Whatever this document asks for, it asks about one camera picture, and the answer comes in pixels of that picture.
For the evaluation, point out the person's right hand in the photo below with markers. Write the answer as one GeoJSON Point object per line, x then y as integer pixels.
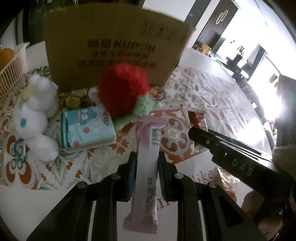
{"type": "Point", "coordinates": [261, 208]}

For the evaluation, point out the blue cartoon tissue pack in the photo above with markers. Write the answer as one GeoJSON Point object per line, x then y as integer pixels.
{"type": "Point", "coordinates": [89, 126]}

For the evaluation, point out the floral patterned table mat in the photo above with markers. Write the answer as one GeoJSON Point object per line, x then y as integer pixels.
{"type": "Point", "coordinates": [208, 92]}

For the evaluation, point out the dark cabinet door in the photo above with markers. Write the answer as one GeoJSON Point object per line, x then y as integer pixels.
{"type": "Point", "coordinates": [215, 23]}

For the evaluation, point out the small red packet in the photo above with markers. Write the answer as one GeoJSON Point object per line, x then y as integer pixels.
{"type": "Point", "coordinates": [197, 119]}

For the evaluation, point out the white plastic basket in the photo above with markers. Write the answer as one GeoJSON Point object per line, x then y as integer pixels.
{"type": "Point", "coordinates": [11, 71]}

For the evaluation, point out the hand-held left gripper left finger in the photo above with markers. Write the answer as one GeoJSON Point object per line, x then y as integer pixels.
{"type": "Point", "coordinates": [131, 178]}

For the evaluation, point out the brown cardboard box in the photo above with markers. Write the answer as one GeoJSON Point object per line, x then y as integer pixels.
{"type": "Point", "coordinates": [115, 39]}

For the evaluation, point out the red strawberry plush toy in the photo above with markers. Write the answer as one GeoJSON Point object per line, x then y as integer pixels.
{"type": "Point", "coordinates": [123, 89]}

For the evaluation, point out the white plush toy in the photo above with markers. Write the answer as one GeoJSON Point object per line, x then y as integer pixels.
{"type": "Point", "coordinates": [34, 120]}

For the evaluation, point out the blue carabiner clip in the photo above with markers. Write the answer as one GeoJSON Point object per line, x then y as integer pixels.
{"type": "Point", "coordinates": [19, 149]}

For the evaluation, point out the pink snack bar packet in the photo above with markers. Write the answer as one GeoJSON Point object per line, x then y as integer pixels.
{"type": "Point", "coordinates": [146, 166]}

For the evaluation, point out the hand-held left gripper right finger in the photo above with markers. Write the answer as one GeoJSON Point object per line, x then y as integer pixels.
{"type": "Point", "coordinates": [163, 179]}

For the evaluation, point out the orange round object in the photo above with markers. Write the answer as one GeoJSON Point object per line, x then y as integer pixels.
{"type": "Point", "coordinates": [5, 56]}

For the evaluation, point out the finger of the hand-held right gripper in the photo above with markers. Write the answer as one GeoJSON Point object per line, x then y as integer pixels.
{"type": "Point", "coordinates": [203, 137]}

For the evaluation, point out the clear printed plastic bag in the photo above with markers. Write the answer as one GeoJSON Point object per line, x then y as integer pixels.
{"type": "Point", "coordinates": [222, 183]}

